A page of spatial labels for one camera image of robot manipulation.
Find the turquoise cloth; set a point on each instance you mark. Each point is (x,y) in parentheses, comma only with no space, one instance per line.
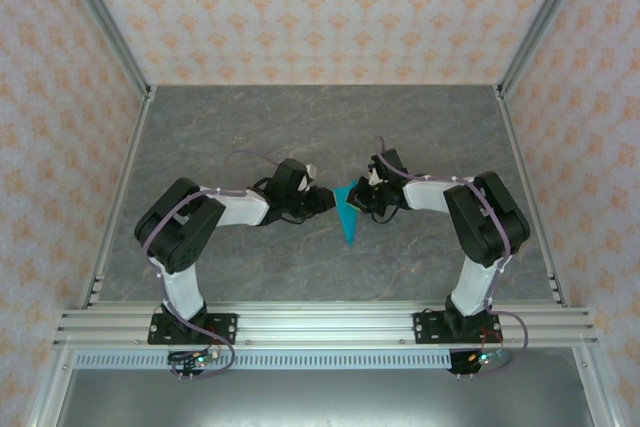
(350,224)

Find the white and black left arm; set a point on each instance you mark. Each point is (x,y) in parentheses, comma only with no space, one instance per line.
(240,207)

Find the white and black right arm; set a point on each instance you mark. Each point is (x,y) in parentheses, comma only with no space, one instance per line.
(427,194)

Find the small circuit board with LED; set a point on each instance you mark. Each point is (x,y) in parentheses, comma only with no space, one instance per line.
(482,358)
(197,358)

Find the grey metal panel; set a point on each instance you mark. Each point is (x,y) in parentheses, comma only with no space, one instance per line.
(320,397)

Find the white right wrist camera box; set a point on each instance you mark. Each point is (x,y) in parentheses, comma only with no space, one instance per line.
(373,178)

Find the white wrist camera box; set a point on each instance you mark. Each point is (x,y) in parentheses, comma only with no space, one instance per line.
(311,170)
(373,178)

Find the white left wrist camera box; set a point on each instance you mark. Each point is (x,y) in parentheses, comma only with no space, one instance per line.
(311,170)

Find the aluminium table side rail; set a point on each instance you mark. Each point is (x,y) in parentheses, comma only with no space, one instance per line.
(125,192)
(527,192)

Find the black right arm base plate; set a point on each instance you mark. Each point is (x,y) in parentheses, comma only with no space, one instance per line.
(425,329)

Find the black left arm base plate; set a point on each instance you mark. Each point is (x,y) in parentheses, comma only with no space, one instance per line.
(225,329)

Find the short aluminium frame post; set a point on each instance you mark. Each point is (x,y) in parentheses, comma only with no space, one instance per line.
(52,392)
(592,392)

